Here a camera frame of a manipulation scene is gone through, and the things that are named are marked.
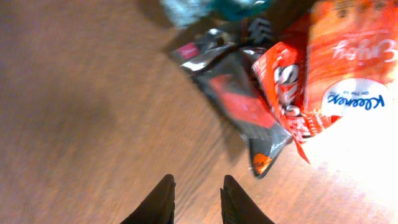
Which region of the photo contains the small orange box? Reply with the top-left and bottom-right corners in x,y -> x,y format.
305,0 -> 397,116

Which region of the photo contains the blue mouthwash bottle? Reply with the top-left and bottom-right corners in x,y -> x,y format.
160,0 -> 273,29

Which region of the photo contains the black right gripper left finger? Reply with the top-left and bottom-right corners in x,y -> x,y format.
121,174 -> 176,224

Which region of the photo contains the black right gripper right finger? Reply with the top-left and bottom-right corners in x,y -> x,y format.
220,175 -> 274,224

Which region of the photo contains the red snack bag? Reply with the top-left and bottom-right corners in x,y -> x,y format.
252,13 -> 340,161

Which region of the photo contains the silver foil packet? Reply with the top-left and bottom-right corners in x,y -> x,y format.
170,17 -> 292,179

